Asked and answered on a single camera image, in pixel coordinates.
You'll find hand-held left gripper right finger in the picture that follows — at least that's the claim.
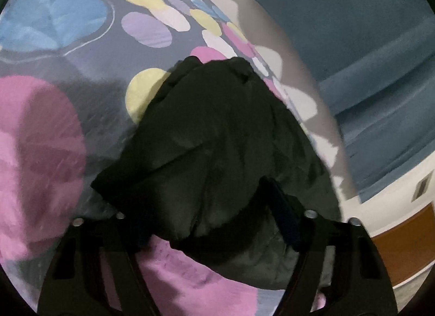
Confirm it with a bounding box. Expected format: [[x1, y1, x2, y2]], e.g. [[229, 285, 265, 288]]
[[259, 176, 399, 316]]

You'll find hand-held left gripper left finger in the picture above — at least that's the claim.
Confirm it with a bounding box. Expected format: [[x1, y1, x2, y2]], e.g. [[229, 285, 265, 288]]
[[37, 216, 161, 316]]

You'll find black jacket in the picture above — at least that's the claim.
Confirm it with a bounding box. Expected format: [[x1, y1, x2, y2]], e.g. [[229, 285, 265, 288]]
[[91, 56, 342, 291]]

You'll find brown wooden furniture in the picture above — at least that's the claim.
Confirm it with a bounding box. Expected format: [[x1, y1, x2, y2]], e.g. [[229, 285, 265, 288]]
[[370, 201, 435, 287]]

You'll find circle-patterned bed sheet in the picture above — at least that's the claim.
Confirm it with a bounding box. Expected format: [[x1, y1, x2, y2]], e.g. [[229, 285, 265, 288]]
[[0, 0, 327, 316]]

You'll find blue curtain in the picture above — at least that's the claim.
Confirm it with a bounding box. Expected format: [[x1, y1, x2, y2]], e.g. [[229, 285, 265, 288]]
[[246, 0, 435, 205]]

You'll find wall socket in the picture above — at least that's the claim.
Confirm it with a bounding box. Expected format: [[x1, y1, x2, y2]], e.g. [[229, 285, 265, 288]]
[[411, 171, 434, 203]]

